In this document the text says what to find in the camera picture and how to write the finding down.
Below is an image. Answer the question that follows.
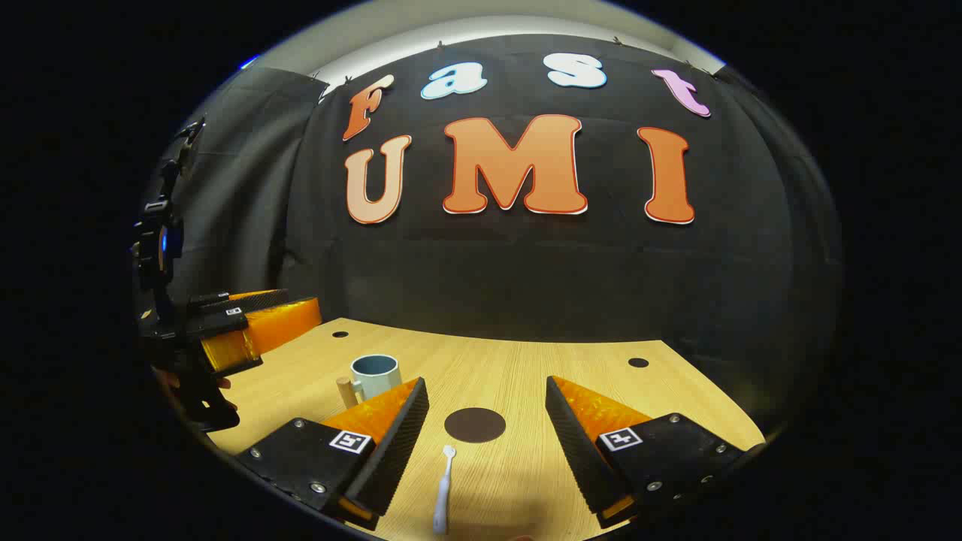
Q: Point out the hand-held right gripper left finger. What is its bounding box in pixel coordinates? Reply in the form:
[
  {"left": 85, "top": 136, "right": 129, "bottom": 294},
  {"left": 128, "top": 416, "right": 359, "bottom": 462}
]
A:
[{"left": 237, "top": 377, "right": 431, "bottom": 530}]

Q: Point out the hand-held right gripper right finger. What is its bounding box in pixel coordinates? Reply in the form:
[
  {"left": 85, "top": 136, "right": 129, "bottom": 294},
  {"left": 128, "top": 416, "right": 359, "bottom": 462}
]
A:
[{"left": 545, "top": 376, "right": 767, "bottom": 530}]

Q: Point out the white toothbrush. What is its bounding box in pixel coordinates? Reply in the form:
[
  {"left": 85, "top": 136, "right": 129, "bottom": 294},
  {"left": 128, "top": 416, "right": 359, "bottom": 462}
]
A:
[{"left": 432, "top": 445, "right": 457, "bottom": 536}]

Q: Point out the light blue cup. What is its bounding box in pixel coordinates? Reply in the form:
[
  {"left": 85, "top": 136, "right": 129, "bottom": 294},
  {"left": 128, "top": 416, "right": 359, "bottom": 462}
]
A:
[{"left": 336, "top": 354, "right": 403, "bottom": 410}]

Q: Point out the dark round coaster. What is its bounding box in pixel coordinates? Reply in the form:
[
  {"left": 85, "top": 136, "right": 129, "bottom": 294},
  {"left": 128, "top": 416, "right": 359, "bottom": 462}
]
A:
[{"left": 443, "top": 407, "right": 507, "bottom": 444}]

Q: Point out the wooden desktop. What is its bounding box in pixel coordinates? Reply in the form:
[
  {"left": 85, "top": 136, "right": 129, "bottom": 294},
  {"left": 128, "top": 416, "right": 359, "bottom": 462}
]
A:
[{"left": 207, "top": 317, "right": 766, "bottom": 541}]

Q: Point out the black backdrop cloth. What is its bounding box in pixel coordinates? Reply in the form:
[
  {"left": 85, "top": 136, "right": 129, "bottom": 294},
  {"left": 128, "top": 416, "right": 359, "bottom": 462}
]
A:
[{"left": 162, "top": 34, "right": 843, "bottom": 429}]

